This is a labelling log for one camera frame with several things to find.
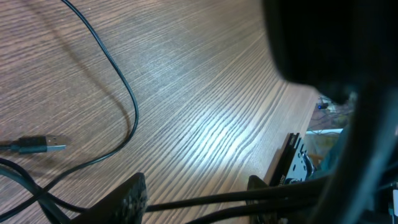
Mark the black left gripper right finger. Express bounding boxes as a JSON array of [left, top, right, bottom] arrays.
[[247, 175, 279, 224]]

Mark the black USB cable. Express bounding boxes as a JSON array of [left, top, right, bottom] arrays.
[[0, 0, 330, 224]]

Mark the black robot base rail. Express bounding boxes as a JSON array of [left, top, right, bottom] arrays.
[[269, 133, 316, 187]]

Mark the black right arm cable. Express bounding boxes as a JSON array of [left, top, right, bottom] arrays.
[[310, 80, 398, 224]]

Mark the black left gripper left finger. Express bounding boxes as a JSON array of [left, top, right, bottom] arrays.
[[71, 173, 147, 224]]

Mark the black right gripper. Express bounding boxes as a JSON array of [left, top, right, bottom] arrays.
[[262, 0, 397, 103]]

